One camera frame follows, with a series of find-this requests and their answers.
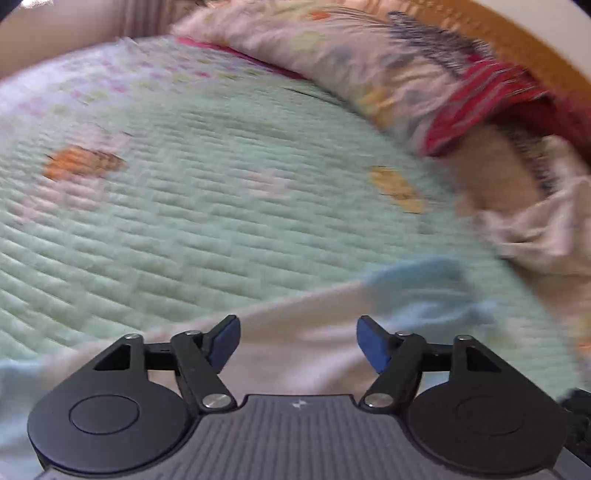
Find green quilted bee bedspread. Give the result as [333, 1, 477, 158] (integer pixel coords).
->
[0, 34, 579, 403]

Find black patterned cloth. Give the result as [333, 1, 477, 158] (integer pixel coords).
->
[387, 10, 496, 80]

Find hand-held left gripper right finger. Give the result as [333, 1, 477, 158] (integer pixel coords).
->
[356, 315, 504, 412]

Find floral white duvet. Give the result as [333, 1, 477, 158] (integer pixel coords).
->
[172, 0, 468, 136]

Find red striped cloth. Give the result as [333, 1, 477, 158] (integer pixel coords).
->
[419, 59, 591, 158]

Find beige pillow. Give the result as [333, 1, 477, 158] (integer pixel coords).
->
[451, 124, 546, 219]

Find crumpled beige cloth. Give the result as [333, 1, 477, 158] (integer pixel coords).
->
[479, 137, 591, 278]

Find wooden headboard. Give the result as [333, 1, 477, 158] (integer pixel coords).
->
[414, 0, 591, 89]

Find light blue and white garment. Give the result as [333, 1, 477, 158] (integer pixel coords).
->
[0, 257, 500, 464]

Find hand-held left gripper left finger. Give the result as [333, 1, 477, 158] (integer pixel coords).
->
[93, 315, 241, 413]

